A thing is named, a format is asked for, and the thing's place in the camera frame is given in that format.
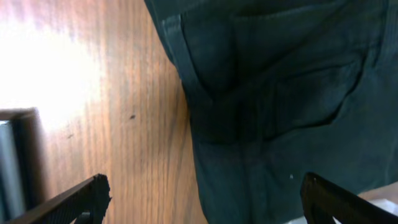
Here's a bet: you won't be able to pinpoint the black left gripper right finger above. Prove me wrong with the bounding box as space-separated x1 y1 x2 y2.
300 172 397 224

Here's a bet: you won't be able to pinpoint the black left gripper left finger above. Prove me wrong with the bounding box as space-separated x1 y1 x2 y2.
7 174 111 224

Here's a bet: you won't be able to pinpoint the black trousers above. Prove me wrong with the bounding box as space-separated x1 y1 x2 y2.
146 0 397 223

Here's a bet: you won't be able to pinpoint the clear plastic storage bin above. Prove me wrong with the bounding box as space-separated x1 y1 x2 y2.
1 108 45 223

